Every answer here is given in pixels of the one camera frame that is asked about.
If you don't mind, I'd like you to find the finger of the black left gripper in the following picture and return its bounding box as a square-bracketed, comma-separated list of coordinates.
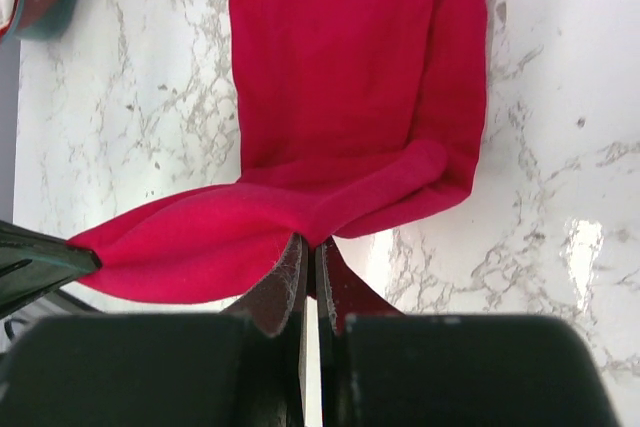
[1, 221, 102, 319]

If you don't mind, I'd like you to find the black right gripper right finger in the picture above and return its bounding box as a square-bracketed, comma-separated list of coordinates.
[314, 240, 619, 426]

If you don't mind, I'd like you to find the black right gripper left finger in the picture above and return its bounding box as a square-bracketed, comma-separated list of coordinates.
[1, 235, 306, 426]

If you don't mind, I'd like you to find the bright red t-shirt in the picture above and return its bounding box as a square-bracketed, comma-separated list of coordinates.
[72, 0, 488, 304]

